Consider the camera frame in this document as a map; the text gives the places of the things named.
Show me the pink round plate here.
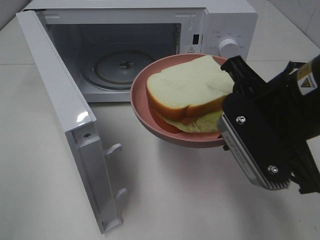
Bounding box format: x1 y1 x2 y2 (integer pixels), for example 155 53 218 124
130 53 226 148

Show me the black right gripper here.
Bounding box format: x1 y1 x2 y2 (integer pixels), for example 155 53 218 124
220 56 320 194

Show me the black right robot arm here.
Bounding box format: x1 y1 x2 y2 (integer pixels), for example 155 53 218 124
221 56 320 194

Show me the yellow egg sheet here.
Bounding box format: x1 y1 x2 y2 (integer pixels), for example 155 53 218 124
162 109 223 133

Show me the white upper microwave knob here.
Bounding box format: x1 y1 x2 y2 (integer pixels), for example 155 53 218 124
217 37 240 59

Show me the white microwave door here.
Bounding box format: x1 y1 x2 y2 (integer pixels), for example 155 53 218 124
16 10 128 234

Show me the white microwave oven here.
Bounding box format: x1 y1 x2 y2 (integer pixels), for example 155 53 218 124
21 0 258 103

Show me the white warning label sticker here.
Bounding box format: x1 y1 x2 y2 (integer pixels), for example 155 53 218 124
183 44 198 54

